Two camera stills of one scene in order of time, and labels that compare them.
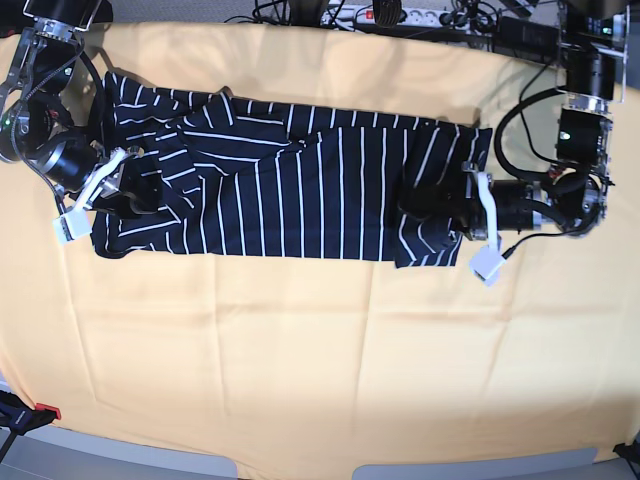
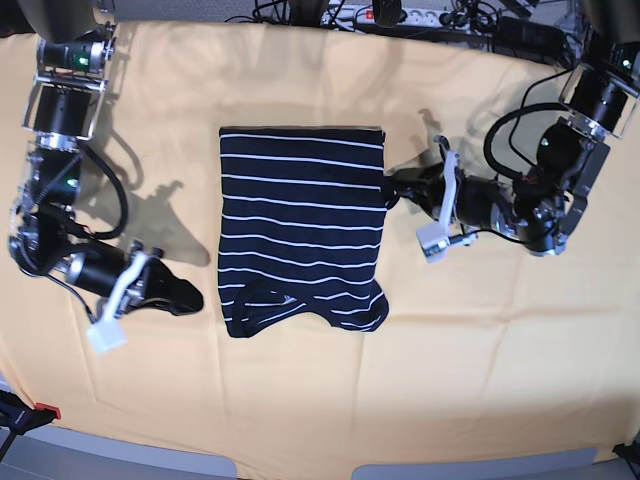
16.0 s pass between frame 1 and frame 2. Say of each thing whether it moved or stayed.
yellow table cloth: stayed
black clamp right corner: stayed
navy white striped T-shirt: moved
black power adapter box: stayed
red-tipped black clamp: stayed
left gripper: moved
